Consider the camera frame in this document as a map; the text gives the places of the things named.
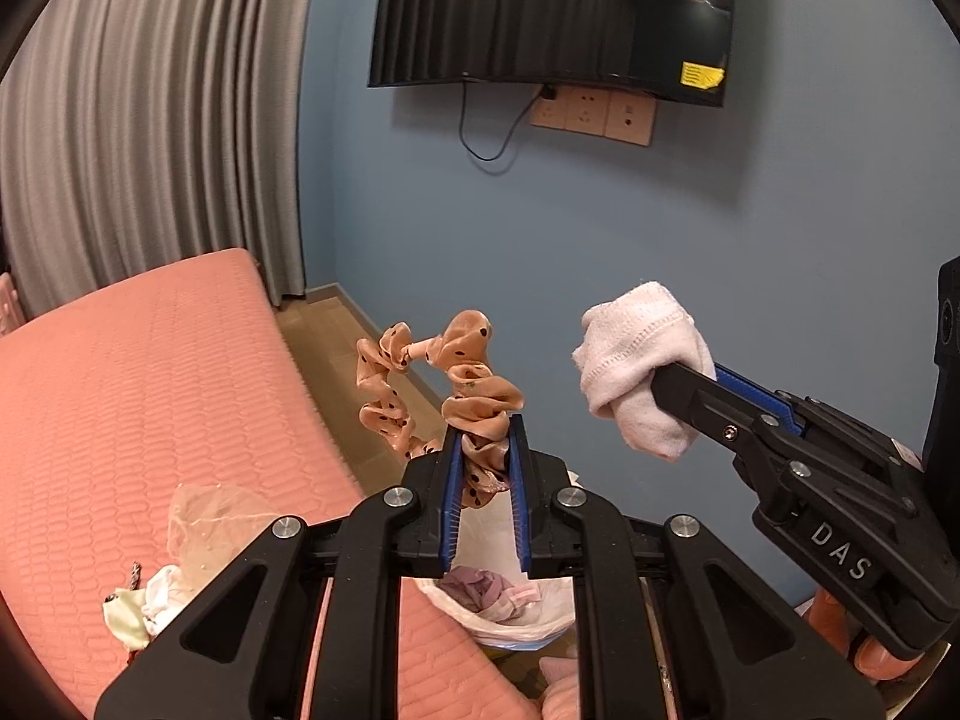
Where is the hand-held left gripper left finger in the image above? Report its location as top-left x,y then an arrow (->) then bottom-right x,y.
94,427 -> 462,720

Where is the white lined trash bin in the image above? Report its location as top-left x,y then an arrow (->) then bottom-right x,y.
416,469 -> 582,653

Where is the black power cable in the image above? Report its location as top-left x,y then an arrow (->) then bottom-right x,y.
459,77 -> 557,162

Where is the pink quilted bed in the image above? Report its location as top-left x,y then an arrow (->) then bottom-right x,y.
0,246 -> 542,720

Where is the white cloth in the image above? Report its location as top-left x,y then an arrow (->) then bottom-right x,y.
142,564 -> 197,637

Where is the pale green cloth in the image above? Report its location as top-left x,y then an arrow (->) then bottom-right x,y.
103,589 -> 152,653

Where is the black wall television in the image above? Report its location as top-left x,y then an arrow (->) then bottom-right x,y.
367,0 -> 736,107

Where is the pink polka dot fabric headband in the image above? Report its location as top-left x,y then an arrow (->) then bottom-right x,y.
356,309 -> 526,511

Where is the white sock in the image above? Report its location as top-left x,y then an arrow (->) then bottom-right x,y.
574,281 -> 717,464

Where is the beige wall socket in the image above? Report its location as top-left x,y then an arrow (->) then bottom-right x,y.
604,91 -> 658,147
531,86 -> 569,130
565,88 -> 610,137

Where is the purple cloth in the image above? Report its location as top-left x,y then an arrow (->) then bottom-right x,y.
442,566 -> 542,623

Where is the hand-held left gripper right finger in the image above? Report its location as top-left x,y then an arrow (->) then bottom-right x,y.
508,416 -> 886,720

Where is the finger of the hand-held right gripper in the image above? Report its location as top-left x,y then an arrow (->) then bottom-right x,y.
651,364 -> 820,512
712,364 -> 923,482

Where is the person's right hand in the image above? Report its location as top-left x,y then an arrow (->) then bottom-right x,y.
814,589 -> 923,685

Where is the grey curtain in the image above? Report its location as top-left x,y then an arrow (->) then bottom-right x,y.
0,0 -> 325,316

